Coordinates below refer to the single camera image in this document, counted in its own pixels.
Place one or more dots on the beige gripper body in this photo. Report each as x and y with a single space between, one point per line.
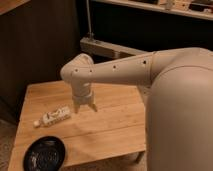
82 93

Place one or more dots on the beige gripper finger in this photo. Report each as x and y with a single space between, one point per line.
93 106
76 108

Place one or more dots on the clear plastic bottle white cap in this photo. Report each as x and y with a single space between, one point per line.
53 117

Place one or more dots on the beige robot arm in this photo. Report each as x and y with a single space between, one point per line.
179 108

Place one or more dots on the black ceramic bowl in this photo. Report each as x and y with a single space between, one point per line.
45 154

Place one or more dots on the wooden table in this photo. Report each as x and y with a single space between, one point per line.
115 129

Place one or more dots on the metal pole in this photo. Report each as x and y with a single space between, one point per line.
90 31

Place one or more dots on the wooden shelf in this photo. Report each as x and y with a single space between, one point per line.
187 8

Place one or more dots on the long beige case black handle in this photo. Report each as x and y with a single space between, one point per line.
105 49

